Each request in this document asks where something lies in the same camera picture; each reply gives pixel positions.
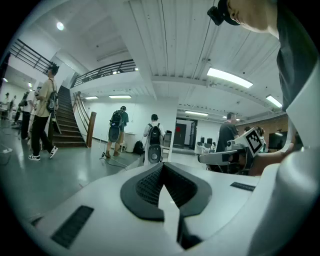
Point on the dark door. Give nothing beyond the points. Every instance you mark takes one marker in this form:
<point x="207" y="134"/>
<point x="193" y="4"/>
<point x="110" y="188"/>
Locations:
<point x="179" y="136"/>

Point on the black head-mounted camera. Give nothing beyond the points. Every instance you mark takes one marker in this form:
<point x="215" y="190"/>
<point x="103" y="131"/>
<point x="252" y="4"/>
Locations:
<point x="215" y="16"/>

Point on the person's right forearm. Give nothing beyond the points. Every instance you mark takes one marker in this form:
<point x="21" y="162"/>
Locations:
<point x="272" y="162"/>

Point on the person's head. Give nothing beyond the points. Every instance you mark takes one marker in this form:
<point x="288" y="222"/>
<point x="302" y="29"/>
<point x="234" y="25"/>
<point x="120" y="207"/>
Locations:
<point x="252" y="17"/>

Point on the white shelf unit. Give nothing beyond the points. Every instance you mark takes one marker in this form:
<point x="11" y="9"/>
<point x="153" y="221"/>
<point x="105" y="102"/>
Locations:
<point x="167" y="142"/>

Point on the black backpack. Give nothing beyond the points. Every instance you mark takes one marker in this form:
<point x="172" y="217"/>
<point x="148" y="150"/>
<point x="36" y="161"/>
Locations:
<point x="155" y="140"/>
<point x="115" y="125"/>
<point x="52" y="102"/>

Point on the person's black t-shirt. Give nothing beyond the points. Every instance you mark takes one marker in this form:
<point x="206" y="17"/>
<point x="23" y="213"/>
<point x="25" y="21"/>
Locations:
<point x="295" y="62"/>

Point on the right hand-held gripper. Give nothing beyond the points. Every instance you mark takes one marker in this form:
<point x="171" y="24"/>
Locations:
<point x="253" y="142"/>

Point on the round ceiling light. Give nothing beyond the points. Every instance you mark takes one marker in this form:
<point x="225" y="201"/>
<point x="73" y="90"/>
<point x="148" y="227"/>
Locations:
<point x="60" y="26"/>

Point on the long ceiling light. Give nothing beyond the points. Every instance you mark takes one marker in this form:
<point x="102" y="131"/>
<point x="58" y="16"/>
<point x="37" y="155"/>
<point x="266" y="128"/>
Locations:
<point x="230" y="77"/>
<point x="91" y="97"/>
<point x="120" y="96"/>
<point x="273" y="101"/>
<point x="196" y="113"/>

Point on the wooden staircase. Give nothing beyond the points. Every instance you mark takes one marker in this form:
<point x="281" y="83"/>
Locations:
<point x="66" y="120"/>

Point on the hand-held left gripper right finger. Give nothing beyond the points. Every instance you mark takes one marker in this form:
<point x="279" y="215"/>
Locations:
<point x="190" y="195"/>

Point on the black bag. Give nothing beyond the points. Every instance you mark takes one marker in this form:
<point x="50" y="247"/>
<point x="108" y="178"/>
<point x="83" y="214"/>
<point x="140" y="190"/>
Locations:
<point x="138" y="148"/>

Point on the black wall monitor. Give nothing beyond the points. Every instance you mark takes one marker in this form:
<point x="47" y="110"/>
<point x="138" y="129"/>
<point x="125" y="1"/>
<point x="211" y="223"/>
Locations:
<point x="277" y="141"/>

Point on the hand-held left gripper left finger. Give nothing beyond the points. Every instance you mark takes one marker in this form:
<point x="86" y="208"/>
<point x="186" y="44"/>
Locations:
<point x="140" y="197"/>

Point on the black balcony railing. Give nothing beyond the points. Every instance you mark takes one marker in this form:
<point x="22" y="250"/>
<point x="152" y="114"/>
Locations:
<point x="105" y="71"/>
<point x="30" y="55"/>

